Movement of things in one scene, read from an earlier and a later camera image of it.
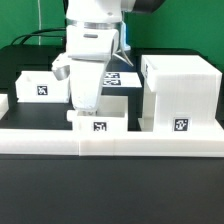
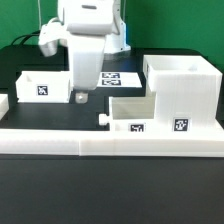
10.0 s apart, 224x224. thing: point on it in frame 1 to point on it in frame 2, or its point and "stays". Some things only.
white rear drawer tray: [41, 86] stays
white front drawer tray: [111, 115] to [131, 114]
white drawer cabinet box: [180, 94] stays
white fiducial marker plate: [122, 79] stays
